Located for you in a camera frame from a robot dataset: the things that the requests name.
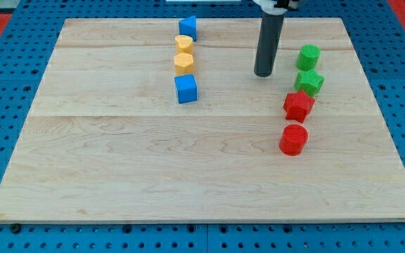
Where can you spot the green star block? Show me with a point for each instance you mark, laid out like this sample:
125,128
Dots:
309,81

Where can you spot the red cylinder block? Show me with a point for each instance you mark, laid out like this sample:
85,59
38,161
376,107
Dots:
293,139

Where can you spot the green cylinder block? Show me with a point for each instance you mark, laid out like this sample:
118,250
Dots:
308,57

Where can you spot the light wooden board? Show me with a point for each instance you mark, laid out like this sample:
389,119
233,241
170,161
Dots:
106,141

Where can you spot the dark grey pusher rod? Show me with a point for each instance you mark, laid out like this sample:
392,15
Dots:
269,35

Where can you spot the yellow heart block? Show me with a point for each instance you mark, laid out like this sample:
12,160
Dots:
183,44

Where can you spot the blue triangle block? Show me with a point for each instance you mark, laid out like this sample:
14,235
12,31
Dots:
188,27

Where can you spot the red star block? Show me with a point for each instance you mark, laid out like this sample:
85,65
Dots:
298,105

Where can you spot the yellow hexagon block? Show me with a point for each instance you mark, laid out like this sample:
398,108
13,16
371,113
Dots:
184,64

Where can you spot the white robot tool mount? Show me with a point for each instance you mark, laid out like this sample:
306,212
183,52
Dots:
278,7

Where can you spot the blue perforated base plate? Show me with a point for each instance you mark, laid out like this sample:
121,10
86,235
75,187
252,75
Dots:
376,31

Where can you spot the blue cube block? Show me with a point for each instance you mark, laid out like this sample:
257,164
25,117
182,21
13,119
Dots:
186,88

